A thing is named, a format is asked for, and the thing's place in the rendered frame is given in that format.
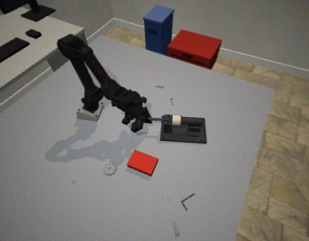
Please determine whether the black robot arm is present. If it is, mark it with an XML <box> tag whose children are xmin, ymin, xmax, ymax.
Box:
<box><xmin>57</xmin><ymin>34</ymin><xmax>141</xmax><ymax>113</ymax></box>

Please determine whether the red rectangular block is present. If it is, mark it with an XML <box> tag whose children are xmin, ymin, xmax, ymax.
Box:
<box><xmin>127</xmin><ymin>150</ymin><xmax>158</xmax><ymax>176</ymax></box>

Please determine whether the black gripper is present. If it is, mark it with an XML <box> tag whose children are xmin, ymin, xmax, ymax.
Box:
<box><xmin>125</xmin><ymin>97</ymin><xmax>152</xmax><ymax>133</ymax></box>

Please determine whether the grey flat washer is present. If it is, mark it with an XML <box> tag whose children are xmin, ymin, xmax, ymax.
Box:
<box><xmin>104</xmin><ymin>163</ymin><xmax>117</xmax><ymax>175</ymax></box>

